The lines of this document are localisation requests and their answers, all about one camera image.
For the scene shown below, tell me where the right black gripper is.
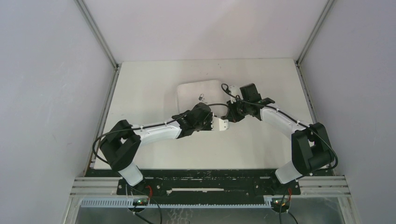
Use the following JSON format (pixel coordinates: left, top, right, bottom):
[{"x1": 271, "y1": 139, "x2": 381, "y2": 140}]
[{"x1": 227, "y1": 97, "x2": 250, "y2": 123}]

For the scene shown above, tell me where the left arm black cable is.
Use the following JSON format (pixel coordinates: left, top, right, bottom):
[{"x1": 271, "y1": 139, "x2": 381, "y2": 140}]
[{"x1": 92, "y1": 103, "x2": 230, "y2": 224}]

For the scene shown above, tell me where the right circuit board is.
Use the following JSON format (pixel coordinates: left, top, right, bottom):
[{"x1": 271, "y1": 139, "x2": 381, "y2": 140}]
[{"x1": 271, "y1": 198, "x2": 291, "y2": 207}]

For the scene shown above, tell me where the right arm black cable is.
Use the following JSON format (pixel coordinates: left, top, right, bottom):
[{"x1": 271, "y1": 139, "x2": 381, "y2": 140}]
[{"x1": 220, "y1": 83, "x2": 339, "y2": 224}]

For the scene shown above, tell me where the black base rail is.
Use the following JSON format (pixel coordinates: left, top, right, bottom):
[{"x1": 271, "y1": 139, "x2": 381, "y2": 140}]
[{"x1": 85, "y1": 168, "x2": 302, "y2": 206}]

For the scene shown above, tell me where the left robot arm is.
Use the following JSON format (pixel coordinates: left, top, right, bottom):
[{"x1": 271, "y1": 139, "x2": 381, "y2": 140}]
[{"x1": 97, "y1": 103, "x2": 213, "y2": 195}]

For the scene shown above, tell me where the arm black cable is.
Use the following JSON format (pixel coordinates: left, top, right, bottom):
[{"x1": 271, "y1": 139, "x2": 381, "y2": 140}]
[
  {"x1": 92, "y1": 103, "x2": 230, "y2": 224},
  {"x1": 220, "y1": 83, "x2": 339, "y2": 224}
]

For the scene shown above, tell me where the left circuit board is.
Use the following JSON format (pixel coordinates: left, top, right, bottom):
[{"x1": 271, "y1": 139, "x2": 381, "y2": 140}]
[{"x1": 133, "y1": 198, "x2": 149, "y2": 206}]

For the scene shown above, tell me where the circuit board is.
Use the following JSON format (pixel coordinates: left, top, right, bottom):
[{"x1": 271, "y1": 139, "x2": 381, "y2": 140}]
[
  {"x1": 133, "y1": 198, "x2": 149, "y2": 206},
  {"x1": 271, "y1": 198, "x2": 291, "y2": 207}
]

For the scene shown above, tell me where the grey box lid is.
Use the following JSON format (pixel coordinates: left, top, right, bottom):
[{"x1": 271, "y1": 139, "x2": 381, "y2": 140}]
[{"x1": 177, "y1": 80, "x2": 228, "y2": 112}]

